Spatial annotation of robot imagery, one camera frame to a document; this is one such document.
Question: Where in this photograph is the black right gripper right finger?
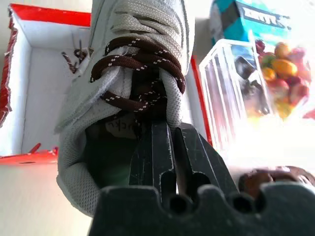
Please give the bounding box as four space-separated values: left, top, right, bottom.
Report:
174 122 239 197

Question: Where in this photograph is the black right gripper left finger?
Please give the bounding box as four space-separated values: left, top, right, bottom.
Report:
128 121 177 198

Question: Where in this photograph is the white sneaker with brown laces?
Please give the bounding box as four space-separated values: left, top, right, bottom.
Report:
54 0 196 217

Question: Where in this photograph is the red and white shoebox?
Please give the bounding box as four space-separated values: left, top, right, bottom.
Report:
0 3 214 166

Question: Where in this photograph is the brown rounded object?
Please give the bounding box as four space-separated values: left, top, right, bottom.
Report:
238 166 315 199

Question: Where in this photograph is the colourful fruit pile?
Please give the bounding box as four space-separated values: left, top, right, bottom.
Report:
254 40 314 120

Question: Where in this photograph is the loose brown shoelace with tag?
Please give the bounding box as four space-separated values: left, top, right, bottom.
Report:
61 40 90 75

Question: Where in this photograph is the teal printed carton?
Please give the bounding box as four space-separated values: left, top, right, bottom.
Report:
210 0 293 48

